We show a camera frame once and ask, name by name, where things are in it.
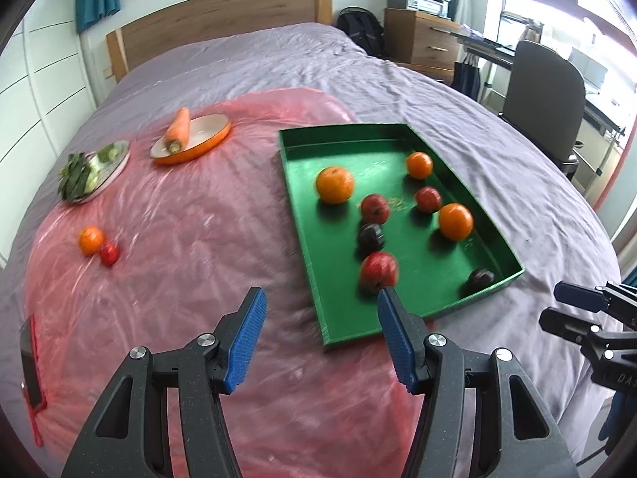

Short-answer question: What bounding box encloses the dark plum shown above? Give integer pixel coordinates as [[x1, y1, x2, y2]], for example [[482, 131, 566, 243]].
[[356, 222, 385, 254], [465, 269, 496, 294]]

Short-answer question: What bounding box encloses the smooth orange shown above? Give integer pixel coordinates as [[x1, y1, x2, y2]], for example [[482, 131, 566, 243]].
[[438, 203, 474, 242]]

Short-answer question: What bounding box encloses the small red apple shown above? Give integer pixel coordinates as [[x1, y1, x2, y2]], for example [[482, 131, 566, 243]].
[[99, 241, 120, 268]]

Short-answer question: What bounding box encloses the textured orange mandarin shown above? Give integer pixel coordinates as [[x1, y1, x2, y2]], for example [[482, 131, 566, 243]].
[[78, 225, 105, 257]]

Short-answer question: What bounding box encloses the small orange mandarin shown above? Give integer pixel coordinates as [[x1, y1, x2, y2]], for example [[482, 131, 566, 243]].
[[406, 152, 434, 180]]

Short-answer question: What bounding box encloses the large orange mandarin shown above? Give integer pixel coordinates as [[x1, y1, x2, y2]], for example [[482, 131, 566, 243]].
[[315, 166, 355, 205]]

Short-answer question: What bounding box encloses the right gloved hand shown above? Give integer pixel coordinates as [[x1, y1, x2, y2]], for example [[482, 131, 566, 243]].
[[598, 392, 637, 455]]

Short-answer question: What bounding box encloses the phone in red case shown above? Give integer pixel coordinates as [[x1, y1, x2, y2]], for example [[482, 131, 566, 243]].
[[20, 315, 47, 448]]

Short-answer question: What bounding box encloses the pink plastic sheet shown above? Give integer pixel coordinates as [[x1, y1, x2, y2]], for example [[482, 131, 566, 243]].
[[21, 88, 420, 477]]

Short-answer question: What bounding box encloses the dark office chair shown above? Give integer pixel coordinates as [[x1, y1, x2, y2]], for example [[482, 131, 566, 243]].
[[498, 39, 588, 180]]

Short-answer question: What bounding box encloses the green rectangular tray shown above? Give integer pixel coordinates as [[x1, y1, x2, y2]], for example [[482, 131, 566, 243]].
[[279, 123, 525, 347]]

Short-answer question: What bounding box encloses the dark blue bag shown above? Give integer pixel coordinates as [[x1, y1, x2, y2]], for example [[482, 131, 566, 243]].
[[450, 54, 482, 102]]

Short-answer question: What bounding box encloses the green leafy vegetable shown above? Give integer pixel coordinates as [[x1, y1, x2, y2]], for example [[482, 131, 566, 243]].
[[57, 143, 122, 203]]

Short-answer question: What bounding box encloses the patterned oval plate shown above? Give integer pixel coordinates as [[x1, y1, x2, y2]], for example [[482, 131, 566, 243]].
[[57, 140, 131, 205]]

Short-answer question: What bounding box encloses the desk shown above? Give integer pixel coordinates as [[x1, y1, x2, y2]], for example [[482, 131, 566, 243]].
[[458, 35, 628, 137]]

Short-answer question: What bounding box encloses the orange carrot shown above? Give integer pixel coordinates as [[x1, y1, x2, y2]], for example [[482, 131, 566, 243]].
[[163, 107, 191, 154]]

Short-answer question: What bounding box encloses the wooden drawer cabinet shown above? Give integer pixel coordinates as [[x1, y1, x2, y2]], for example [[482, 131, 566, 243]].
[[383, 8, 461, 85]]

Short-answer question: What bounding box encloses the orange oval dish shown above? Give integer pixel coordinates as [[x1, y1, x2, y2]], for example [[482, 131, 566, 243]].
[[150, 114, 231, 166]]

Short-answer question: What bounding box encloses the black backpack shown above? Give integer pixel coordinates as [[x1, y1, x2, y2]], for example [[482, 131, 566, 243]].
[[337, 6, 385, 58]]

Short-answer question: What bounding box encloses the white wardrobe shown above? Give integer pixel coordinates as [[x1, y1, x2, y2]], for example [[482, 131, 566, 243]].
[[0, 0, 98, 171]]

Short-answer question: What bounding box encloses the wooden headboard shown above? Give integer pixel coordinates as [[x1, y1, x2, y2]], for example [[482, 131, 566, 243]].
[[106, 0, 332, 81]]

